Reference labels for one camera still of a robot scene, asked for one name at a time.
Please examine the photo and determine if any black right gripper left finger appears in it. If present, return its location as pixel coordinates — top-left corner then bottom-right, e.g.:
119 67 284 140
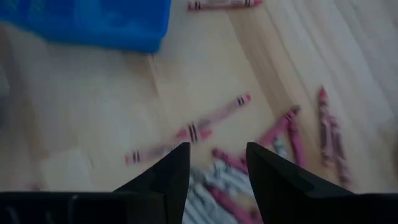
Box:
113 142 191 224

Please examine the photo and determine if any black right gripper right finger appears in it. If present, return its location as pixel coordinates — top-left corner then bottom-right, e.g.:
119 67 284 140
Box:
245 142 354 224

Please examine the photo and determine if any blue plastic slotted basket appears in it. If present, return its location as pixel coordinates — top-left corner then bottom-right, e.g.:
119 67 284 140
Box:
0 0 172 54

